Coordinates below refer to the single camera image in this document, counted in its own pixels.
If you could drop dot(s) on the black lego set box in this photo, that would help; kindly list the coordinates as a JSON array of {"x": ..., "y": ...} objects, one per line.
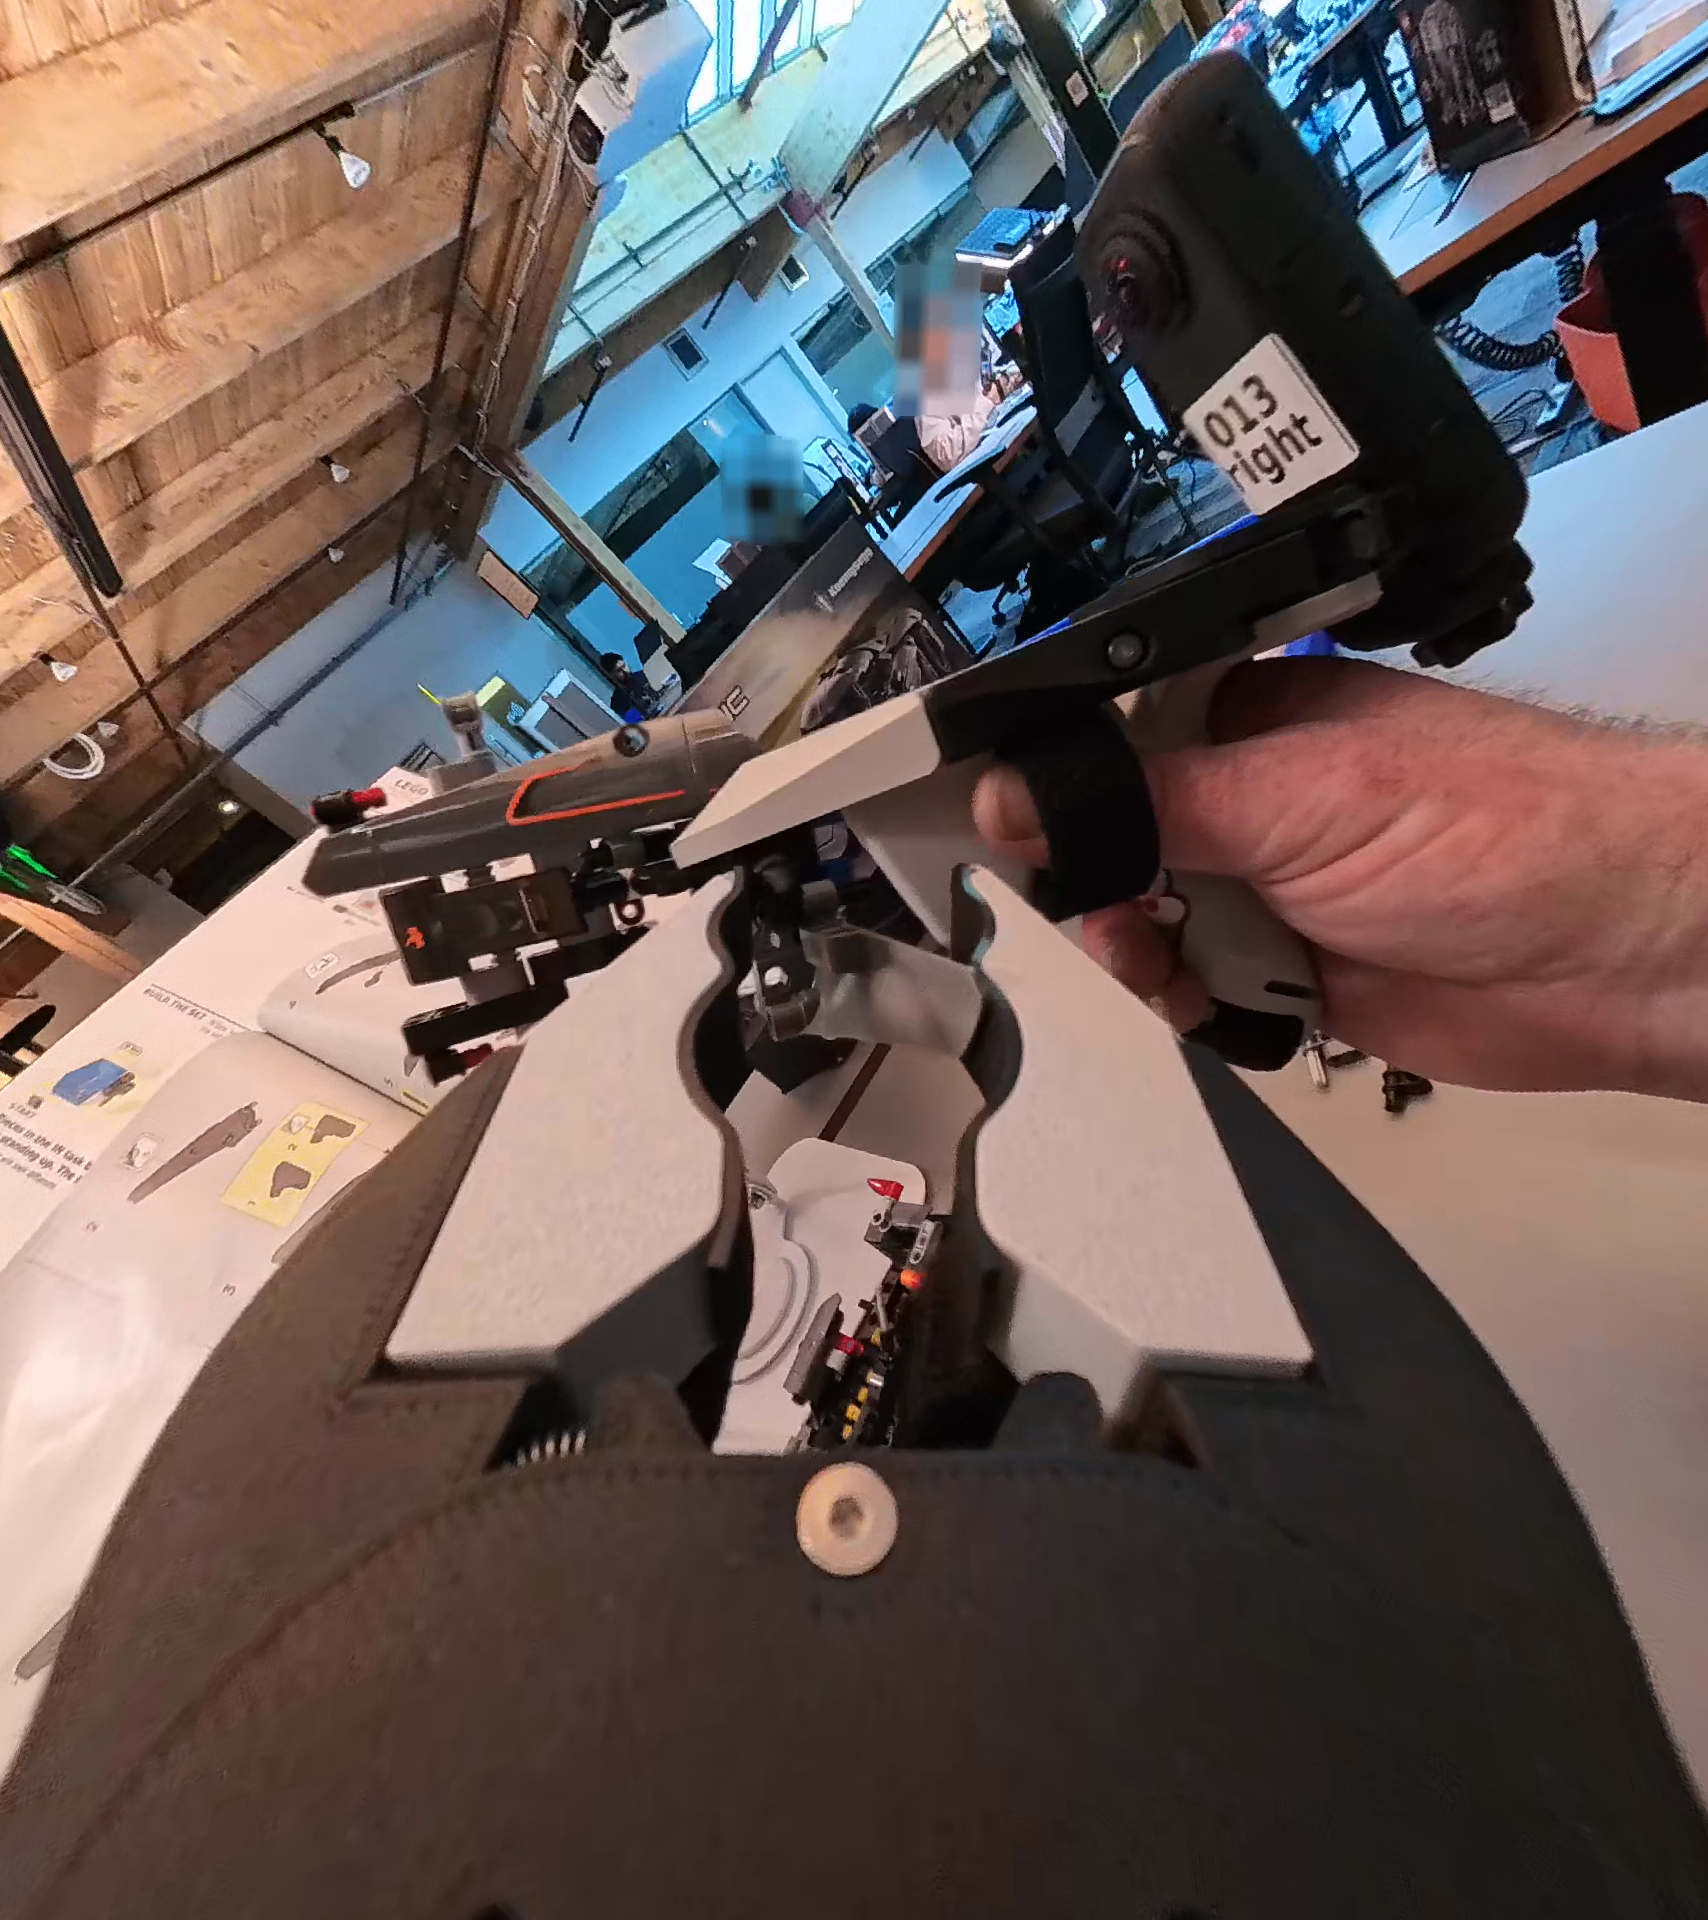
[{"x": 793, "y": 632}]

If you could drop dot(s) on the dark grey lego spaceship model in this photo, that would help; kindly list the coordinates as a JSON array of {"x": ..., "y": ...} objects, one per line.
[{"x": 568, "y": 790}]

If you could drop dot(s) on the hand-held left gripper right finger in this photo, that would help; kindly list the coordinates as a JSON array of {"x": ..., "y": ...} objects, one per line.
[{"x": 1124, "y": 1200}]

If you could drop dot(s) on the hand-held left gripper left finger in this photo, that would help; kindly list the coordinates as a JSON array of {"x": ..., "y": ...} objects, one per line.
[{"x": 568, "y": 1171}]

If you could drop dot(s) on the dark lego subassembly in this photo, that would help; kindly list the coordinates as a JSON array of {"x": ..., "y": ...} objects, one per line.
[{"x": 876, "y": 1351}]

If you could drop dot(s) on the black office chair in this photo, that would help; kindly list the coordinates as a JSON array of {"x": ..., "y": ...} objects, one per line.
[{"x": 1078, "y": 405}]

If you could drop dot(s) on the scattered small lego pieces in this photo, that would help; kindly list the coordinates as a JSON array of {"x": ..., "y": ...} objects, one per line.
[{"x": 1403, "y": 1088}]

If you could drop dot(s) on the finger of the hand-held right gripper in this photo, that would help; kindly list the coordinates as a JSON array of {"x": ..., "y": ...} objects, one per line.
[{"x": 824, "y": 790}]

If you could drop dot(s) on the lego instruction booklet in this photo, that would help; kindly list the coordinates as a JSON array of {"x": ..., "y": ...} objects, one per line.
[{"x": 74, "y": 1200}]

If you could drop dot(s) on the person's right hand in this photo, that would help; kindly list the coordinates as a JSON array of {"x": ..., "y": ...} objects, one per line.
[{"x": 1425, "y": 871}]

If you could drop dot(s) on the wooden office table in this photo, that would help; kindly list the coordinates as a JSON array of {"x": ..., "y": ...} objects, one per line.
[{"x": 1619, "y": 165}]

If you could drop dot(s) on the black product box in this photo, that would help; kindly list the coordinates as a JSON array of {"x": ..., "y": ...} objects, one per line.
[{"x": 1462, "y": 74}]

